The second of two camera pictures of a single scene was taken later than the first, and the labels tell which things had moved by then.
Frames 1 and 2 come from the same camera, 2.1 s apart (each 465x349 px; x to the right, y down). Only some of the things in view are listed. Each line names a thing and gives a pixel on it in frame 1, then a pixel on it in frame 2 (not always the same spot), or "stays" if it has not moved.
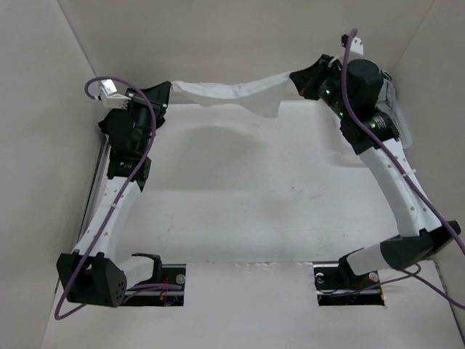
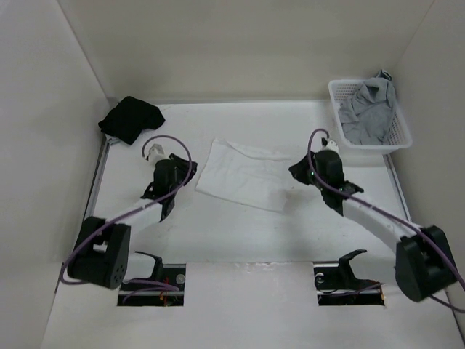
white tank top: [263, 96] to [244, 175]
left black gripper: [159, 96] to [184, 166]
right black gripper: [305, 80] to [298, 170]
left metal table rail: [95, 188] stays
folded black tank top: [117, 125] stays
